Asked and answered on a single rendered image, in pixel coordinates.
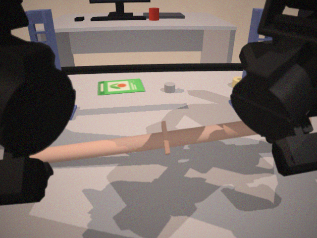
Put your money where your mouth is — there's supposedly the long tan rail with center flange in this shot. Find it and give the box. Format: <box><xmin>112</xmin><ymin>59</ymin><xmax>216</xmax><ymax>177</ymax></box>
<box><xmin>30</xmin><ymin>121</ymin><xmax>257</xmax><ymax>163</ymax></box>

